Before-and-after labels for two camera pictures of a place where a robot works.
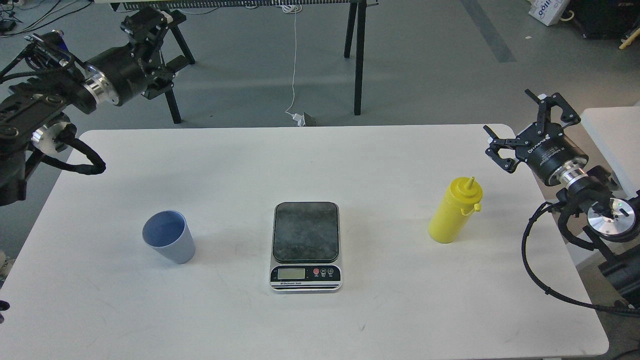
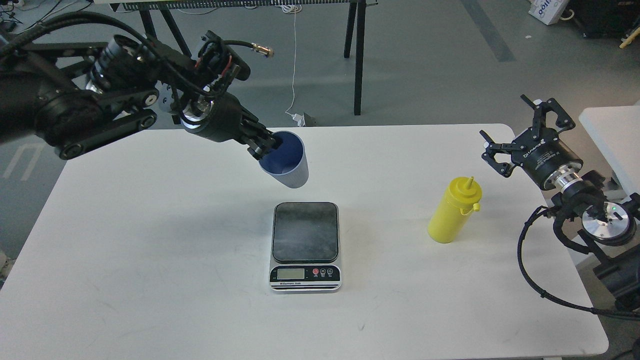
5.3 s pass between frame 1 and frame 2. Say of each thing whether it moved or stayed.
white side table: stayed
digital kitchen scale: stayed
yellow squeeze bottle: stayed
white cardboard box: stayed
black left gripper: moved
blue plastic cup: moved
